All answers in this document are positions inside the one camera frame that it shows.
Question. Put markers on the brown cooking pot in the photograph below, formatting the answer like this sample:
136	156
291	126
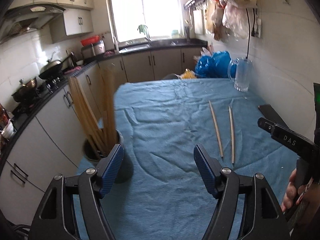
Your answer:
26	88

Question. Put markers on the black kitchen countertop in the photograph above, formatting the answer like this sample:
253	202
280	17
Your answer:
160	45

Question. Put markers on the dark grey chopstick holder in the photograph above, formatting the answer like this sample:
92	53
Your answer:
125	165

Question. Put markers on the black wok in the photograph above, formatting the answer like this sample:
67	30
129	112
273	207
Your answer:
51	68

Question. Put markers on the pink cloth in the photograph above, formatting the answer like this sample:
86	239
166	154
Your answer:
108	53

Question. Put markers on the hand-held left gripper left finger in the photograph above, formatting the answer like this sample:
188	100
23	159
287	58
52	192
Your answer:
113	165

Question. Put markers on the blue plastic bag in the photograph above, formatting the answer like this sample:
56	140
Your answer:
212	63

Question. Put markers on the person's right hand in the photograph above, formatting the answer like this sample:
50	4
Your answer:
290	192

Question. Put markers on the range hood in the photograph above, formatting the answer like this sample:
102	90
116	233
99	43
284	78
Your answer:
30	17

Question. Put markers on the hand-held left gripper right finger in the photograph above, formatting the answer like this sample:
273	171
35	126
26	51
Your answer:
203	166

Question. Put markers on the kitchen sink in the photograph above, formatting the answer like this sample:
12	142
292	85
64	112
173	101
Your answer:
133	48

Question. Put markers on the blue towel tablecloth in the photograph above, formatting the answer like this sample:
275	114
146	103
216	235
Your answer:
162	120

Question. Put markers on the kitchen window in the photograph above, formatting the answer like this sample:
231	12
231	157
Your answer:
155	10

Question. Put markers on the dark kettle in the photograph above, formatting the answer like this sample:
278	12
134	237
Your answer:
72	59

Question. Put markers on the small upper kitchen cabinet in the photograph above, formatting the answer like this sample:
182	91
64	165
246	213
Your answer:
77	22

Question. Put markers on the yellow bag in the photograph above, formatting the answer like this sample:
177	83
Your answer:
189	74

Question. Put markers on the bunch of wooden chopsticks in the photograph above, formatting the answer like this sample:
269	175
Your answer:
83	115

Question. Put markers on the clear glass mug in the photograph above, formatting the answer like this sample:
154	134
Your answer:
242	76

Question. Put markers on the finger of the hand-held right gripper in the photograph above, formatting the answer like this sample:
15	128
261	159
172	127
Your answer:
266	125

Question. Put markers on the hanging plastic bags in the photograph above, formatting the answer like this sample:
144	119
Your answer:
232	10

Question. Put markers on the tan wooden chopstick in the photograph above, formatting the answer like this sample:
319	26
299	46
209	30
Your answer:
232	135
215	128

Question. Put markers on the wall power socket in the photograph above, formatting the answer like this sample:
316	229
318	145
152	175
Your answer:
257	23

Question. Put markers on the person's right forearm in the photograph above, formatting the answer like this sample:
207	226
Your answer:
307	210

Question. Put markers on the black wall rack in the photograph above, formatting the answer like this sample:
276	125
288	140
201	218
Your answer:
195	2

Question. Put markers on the stack of white bowls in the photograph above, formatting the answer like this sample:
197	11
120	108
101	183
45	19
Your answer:
7	130

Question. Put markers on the green cup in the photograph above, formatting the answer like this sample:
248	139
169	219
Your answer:
175	34

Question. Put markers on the sink faucet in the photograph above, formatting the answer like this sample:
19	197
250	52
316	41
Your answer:
148	33

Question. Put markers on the grey basin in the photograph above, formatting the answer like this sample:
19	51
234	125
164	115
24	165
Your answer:
171	76

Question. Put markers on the gas stove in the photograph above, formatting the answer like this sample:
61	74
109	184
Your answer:
52	83

